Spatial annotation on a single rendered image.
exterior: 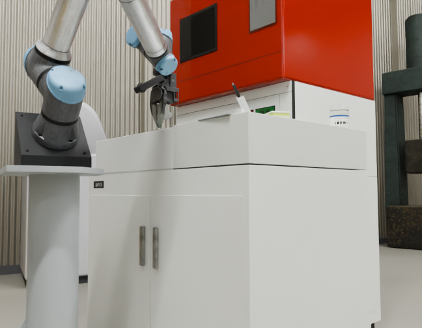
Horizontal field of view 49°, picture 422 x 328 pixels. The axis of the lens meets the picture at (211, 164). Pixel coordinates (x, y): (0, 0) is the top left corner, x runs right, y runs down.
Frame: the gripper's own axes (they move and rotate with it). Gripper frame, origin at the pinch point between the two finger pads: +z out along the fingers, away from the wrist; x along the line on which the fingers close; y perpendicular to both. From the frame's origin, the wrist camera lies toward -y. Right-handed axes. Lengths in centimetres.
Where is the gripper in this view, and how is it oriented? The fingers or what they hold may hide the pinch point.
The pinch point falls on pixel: (157, 123)
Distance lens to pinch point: 170.1
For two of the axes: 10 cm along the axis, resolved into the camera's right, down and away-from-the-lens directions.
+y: 7.5, 0.4, 6.6
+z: 0.1, 10.0, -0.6
